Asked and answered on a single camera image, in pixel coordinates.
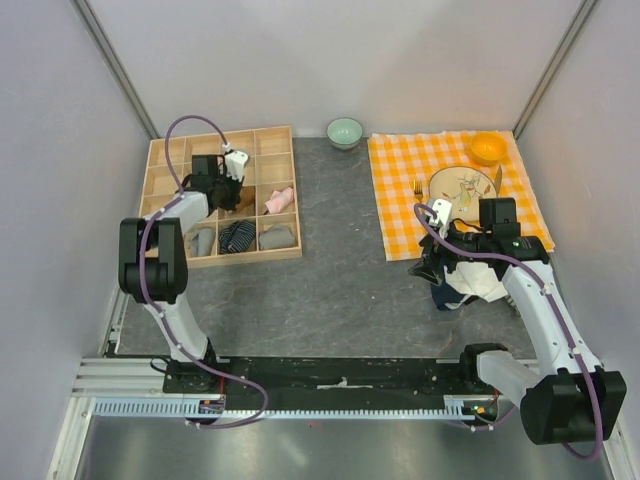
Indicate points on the striped dark rolled cloth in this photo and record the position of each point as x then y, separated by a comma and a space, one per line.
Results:
237, 237

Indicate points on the brown underwear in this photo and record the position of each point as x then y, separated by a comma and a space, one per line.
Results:
247, 198

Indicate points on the aluminium frame rail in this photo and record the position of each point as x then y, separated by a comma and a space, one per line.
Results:
142, 376

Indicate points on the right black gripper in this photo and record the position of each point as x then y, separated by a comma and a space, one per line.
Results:
428, 267

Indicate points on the navy blue underwear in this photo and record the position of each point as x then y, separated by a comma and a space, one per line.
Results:
446, 298

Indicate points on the grey cable duct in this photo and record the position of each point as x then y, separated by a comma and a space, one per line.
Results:
124, 407

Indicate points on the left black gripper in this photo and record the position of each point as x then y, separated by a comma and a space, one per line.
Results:
236, 185

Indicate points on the pink rolled cloth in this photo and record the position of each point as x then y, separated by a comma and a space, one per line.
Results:
279, 200

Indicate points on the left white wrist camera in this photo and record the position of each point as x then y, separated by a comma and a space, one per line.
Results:
235, 162

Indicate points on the light grey rolled cloth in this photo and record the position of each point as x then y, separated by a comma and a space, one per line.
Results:
201, 243

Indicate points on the aluminium corner post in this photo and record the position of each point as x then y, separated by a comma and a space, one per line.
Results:
569, 39
98, 34

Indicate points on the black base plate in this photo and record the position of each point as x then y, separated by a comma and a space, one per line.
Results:
248, 395

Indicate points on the orange bowl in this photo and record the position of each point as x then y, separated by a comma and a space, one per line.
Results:
488, 148

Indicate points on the orange checkered tablecloth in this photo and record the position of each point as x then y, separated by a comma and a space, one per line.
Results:
397, 160

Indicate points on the right aluminium corner post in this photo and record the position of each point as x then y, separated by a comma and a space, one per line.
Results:
569, 39

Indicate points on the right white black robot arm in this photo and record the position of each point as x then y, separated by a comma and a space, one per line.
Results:
571, 397

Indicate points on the teal ceramic bowl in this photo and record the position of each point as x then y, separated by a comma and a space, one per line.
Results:
344, 133

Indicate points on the gold knife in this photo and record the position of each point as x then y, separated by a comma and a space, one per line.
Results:
498, 180

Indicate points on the white cloth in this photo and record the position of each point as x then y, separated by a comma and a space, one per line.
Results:
476, 279

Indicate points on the left aluminium corner post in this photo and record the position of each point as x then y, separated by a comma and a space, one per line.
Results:
98, 34

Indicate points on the gold fork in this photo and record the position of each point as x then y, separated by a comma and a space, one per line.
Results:
418, 192

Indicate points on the beige decorated plate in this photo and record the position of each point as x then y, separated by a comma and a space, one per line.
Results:
463, 187

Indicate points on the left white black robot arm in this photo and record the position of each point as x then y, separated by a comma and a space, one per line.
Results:
152, 263

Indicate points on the grey ribbed cup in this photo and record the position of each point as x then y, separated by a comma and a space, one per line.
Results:
513, 305

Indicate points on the wooden compartment tray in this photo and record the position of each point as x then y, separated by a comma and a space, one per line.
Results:
271, 167

